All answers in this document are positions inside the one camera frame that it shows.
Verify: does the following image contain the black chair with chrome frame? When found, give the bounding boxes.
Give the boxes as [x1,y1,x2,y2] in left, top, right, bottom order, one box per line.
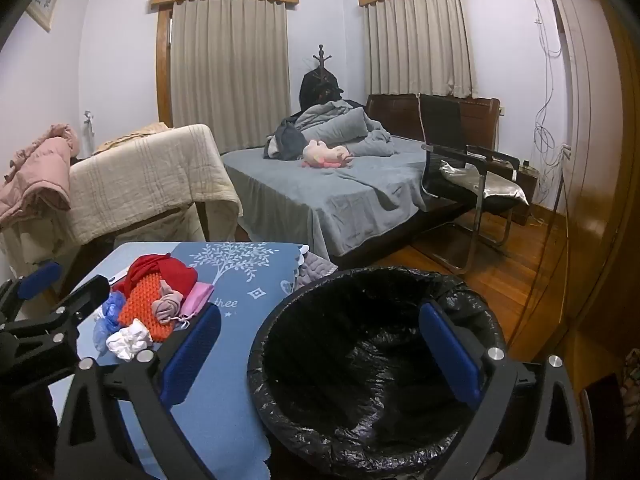
[417,94,521,275]

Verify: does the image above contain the silver cushion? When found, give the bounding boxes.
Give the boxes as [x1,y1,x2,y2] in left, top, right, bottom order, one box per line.
[439,160,530,207]

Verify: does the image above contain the hanging white cables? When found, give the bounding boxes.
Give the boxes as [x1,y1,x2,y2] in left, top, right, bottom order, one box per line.
[530,0,573,181]

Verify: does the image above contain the wooden nightstand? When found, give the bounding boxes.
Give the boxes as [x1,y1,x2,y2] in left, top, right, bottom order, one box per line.
[512,160,540,227]

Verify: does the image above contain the wooden headboard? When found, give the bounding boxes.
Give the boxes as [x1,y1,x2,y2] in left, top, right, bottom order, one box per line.
[365,94,501,153]

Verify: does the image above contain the tan folded cloth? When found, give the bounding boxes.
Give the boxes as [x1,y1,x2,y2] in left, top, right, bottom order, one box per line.
[94,122,171,153]

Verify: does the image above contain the pink padded jacket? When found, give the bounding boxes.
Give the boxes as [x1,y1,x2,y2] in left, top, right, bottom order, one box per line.
[0,122,81,228]

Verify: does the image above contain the grey quilted mat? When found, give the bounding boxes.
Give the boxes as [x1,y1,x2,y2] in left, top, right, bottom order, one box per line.
[290,251,340,291]

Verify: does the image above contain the round bin with black bag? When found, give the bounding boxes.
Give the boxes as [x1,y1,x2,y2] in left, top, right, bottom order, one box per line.
[246,266,508,478]

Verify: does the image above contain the white tissue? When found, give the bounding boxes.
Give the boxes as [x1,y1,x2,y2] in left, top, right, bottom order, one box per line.
[106,324,153,362]

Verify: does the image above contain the bed with grey sheet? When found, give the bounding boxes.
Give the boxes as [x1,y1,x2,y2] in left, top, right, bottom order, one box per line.
[221,135,481,263]

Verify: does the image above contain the grey crumpled duvet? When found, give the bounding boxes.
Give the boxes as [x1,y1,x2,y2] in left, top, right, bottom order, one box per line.
[265,100,396,161]

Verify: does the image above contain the wooden coat rack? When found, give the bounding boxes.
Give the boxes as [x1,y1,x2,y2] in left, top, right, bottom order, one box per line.
[310,45,333,73]

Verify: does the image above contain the beige sock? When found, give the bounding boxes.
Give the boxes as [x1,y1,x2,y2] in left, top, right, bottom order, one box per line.
[152,282,187,322]

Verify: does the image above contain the beige striped blanket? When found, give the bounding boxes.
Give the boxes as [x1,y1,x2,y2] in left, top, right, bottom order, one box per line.
[65,124,243,246]

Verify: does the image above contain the pink plush toy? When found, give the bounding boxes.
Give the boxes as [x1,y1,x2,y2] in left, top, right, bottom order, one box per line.
[301,140,355,170]

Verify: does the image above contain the small pink pouch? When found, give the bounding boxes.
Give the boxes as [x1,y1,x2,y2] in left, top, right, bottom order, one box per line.
[181,281,215,313]

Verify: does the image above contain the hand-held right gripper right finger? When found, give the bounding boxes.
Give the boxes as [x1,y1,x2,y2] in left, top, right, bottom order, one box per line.
[419,300,588,480]

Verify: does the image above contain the blue plastic bag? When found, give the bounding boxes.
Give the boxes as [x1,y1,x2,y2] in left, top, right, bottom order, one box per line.
[92,291,126,353]

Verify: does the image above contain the blue printed tablecloth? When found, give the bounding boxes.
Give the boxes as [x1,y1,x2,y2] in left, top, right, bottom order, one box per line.
[47,241,308,480]

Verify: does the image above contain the beige curtain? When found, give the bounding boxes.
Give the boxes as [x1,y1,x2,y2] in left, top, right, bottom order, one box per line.
[364,0,476,98]
[170,0,292,155]

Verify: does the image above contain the black hanging garment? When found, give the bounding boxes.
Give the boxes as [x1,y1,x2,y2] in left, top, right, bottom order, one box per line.
[300,69,346,111]

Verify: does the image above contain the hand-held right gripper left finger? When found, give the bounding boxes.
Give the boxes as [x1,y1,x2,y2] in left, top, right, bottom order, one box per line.
[54,302,223,480]

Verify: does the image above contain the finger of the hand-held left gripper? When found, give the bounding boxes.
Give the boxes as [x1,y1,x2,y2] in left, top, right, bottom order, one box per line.
[0,275,111,361]
[0,261,63,321]

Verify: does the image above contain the wooden wardrobe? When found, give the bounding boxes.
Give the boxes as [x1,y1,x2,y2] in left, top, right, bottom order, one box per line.
[545,0,640,396]

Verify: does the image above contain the dark grey garment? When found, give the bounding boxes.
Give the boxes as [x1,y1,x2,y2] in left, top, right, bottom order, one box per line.
[264,119,307,162]

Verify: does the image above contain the framed picture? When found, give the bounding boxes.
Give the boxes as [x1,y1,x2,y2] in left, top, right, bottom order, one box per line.
[26,0,68,33]

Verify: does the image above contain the orange foam net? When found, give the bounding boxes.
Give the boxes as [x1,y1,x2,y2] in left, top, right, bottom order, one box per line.
[118,274,188,343]

